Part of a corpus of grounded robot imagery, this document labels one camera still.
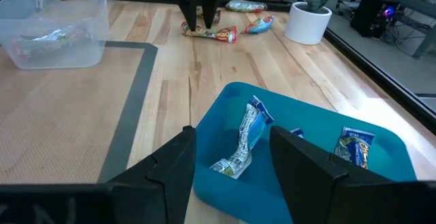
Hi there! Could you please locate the black computer tower purple light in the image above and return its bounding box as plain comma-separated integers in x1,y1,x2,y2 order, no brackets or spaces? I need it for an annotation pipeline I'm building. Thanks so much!
349,0,398,39

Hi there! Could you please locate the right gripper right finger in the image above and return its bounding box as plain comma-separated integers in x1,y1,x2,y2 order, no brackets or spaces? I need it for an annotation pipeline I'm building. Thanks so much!
270,125,436,224

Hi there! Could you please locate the beige mat with grey border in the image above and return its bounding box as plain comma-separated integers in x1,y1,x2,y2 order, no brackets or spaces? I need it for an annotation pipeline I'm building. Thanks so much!
0,40,159,185

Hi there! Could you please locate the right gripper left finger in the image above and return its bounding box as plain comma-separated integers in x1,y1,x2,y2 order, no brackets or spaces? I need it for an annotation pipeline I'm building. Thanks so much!
0,125,198,224

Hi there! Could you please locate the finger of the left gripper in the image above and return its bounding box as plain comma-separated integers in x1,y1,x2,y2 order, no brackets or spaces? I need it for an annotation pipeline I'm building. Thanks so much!
175,0,198,33
200,0,224,30

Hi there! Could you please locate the teal plastic bin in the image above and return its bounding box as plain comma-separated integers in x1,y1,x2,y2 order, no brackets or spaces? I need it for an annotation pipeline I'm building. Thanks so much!
192,82,418,224

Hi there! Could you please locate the clear plastic bin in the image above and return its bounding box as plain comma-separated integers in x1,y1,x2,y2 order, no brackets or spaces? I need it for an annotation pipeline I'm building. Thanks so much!
0,0,110,70

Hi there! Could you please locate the snake plant in white pot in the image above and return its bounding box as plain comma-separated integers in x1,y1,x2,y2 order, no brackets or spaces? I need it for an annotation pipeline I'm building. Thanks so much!
284,0,347,46

